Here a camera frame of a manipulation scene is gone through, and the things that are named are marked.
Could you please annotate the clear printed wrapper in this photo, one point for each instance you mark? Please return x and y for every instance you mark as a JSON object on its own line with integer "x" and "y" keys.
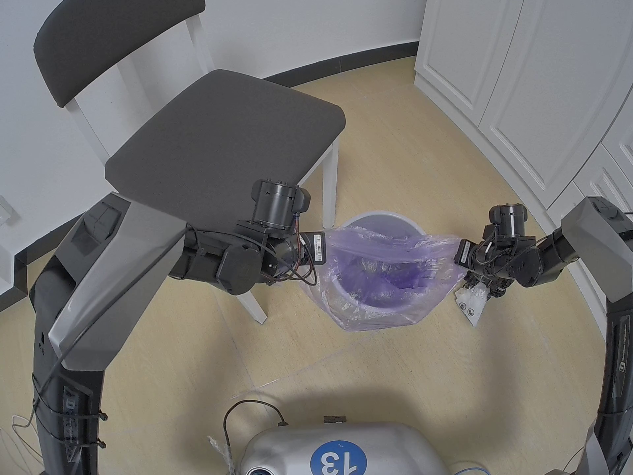
{"x": 472, "y": 305}

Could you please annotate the white trash bin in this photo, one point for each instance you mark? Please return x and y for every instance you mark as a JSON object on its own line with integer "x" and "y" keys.
{"x": 381, "y": 218}

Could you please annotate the grey and white chair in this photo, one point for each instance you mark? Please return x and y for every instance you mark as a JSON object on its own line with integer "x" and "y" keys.
{"x": 222, "y": 126}

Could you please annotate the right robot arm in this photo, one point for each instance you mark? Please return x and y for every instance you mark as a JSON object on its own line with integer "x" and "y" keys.
{"x": 593, "y": 235}

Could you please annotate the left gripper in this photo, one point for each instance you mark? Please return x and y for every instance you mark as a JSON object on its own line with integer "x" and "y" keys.
{"x": 287, "y": 258}

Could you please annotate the purple plastic bag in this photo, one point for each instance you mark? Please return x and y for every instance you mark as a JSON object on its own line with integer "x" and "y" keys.
{"x": 376, "y": 265}

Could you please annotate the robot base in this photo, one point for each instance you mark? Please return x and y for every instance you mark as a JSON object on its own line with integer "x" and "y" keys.
{"x": 296, "y": 451}

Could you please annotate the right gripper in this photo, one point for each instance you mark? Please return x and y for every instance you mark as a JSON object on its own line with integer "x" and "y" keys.
{"x": 492, "y": 262}

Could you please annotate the white wardrobe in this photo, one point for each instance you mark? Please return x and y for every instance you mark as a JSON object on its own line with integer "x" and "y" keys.
{"x": 519, "y": 67}

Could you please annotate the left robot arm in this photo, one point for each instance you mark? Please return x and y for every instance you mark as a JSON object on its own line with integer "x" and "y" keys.
{"x": 123, "y": 265}

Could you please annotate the crumpled clear plastic film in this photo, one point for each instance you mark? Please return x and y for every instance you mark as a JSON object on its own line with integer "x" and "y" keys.
{"x": 220, "y": 451}

